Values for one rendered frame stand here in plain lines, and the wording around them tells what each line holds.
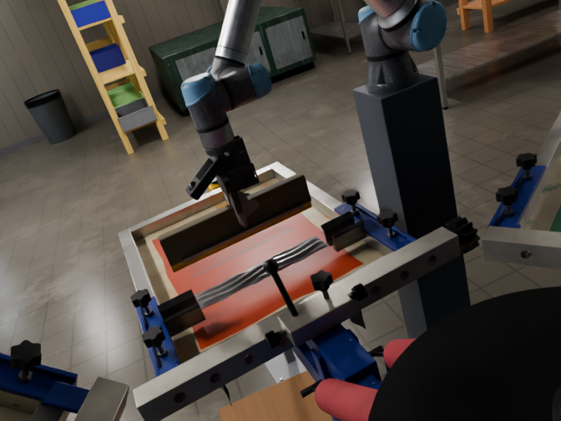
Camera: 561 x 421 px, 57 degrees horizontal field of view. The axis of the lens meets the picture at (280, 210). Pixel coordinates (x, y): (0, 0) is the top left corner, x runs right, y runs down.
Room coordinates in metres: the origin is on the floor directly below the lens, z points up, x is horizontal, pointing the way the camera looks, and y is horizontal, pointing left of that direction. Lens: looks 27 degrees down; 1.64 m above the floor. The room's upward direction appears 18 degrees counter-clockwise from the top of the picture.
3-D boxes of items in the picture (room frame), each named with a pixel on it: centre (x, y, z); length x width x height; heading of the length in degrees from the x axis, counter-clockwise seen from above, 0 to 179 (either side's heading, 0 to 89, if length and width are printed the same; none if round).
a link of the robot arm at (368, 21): (1.43, -0.43, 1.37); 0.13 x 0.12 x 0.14; 19
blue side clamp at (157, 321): (0.91, 0.34, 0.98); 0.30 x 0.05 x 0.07; 16
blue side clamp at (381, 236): (1.06, -0.20, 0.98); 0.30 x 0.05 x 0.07; 16
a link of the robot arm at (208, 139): (1.12, 0.08, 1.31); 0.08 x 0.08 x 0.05
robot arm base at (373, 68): (1.43, -0.42, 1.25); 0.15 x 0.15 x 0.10
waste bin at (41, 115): (7.91, 2.80, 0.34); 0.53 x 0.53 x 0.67
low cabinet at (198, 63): (7.78, 0.01, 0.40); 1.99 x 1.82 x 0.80; 101
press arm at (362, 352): (0.67, -0.02, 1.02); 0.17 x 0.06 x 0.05; 16
